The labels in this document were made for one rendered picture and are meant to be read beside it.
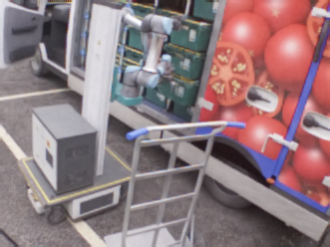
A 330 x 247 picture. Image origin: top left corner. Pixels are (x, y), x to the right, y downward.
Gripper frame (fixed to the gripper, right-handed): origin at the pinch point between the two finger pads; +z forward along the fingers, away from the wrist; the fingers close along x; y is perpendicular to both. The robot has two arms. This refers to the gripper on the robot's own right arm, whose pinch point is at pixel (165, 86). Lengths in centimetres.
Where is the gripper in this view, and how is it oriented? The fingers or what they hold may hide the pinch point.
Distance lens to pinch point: 267.8
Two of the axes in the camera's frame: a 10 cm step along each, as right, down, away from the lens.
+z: -0.1, 7.0, 7.2
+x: 7.2, 5.0, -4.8
